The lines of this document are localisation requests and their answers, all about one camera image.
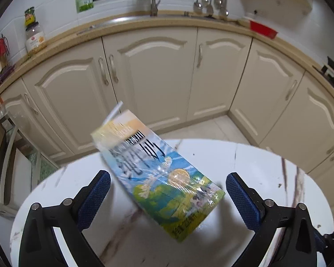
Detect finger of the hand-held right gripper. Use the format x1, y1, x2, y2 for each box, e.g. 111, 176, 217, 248
313, 225, 334, 256

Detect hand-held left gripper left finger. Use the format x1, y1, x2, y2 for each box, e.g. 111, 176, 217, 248
18, 170, 112, 267

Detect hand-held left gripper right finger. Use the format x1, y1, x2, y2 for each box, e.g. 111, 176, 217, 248
225, 172, 327, 267

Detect green blue milk carton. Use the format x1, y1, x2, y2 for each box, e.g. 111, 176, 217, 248
90, 101, 226, 242

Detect cream kitchen cabinets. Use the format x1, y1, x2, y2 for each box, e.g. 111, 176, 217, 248
0, 26, 334, 190

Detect large jar white label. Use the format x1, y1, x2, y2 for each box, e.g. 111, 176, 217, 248
25, 22, 47, 56

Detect red bowl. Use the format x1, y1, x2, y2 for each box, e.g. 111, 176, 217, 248
250, 20, 279, 39

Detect green yellow packet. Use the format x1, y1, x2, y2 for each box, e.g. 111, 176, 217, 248
24, 7, 37, 28

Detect beige kitchen countertop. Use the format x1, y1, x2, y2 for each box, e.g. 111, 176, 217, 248
0, 10, 334, 112

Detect purple handled utensils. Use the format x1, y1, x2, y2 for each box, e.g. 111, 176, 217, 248
0, 64, 16, 95

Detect red wire rack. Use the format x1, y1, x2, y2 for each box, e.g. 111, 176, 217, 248
0, 35, 10, 62

